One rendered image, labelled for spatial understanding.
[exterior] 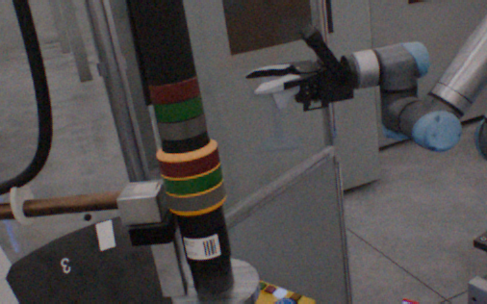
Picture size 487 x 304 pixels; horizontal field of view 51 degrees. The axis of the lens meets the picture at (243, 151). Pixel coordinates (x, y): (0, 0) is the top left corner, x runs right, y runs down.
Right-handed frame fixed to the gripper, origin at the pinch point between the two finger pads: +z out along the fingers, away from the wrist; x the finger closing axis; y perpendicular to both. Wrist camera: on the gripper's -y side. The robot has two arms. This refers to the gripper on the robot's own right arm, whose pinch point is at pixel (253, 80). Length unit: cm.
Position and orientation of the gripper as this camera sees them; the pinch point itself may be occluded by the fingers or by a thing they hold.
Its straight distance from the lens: 100.6
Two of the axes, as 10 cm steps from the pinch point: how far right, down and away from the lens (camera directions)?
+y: 1.3, 8.7, 4.7
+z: -9.8, 2.0, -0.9
